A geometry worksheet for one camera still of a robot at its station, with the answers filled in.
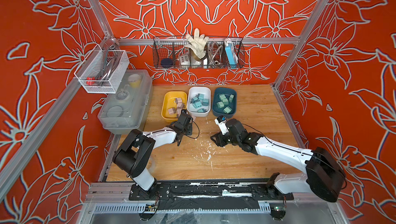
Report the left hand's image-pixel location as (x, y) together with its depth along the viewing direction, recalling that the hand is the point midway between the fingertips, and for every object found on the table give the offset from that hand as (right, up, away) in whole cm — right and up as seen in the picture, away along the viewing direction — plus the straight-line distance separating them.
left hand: (188, 125), depth 95 cm
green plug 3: (+24, +18, +15) cm, 34 cm away
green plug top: (+26, +15, +12) cm, 33 cm away
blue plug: (+9, +9, +8) cm, 15 cm away
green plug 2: (+27, +10, +7) cm, 29 cm away
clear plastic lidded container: (-32, +11, -14) cm, 36 cm away
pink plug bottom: (-7, +15, +12) cm, 20 cm away
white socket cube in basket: (-2, +40, -2) cm, 40 cm away
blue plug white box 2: (+12, +14, +12) cm, 22 cm away
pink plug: (-6, +12, +9) cm, 16 cm away
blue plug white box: (+5, +13, +9) cm, 17 cm away
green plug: (+22, +13, +11) cm, 28 cm away
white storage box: (+2, +21, +18) cm, 28 cm away
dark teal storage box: (+29, +23, +21) cm, 42 cm away
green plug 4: (+30, +17, +12) cm, 37 cm away
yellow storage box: (-11, +14, +14) cm, 23 cm away
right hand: (+13, -4, -13) cm, 19 cm away
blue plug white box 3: (+8, +19, +16) cm, 26 cm away
